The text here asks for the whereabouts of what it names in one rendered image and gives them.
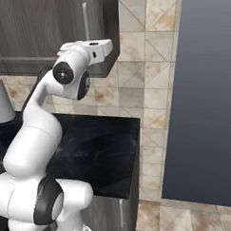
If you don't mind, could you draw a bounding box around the grey cabinet door handle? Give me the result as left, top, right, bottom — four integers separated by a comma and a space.
81, 2, 91, 42

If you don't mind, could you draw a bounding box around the dark wood cabinet door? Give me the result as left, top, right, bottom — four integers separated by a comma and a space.
0, 0, 106, 77

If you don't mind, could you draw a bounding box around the dark base cabinet door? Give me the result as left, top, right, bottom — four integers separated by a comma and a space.
80, 193, 137, 231

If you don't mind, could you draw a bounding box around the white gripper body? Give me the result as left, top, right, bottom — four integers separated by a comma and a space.
87, 39, 114, 66

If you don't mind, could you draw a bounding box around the grey base cabinet handle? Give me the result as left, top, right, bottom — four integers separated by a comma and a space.
118, 199, 125, 220

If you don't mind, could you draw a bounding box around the grey paper towel roll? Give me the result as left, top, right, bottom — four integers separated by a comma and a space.
0, 76, 17, 125

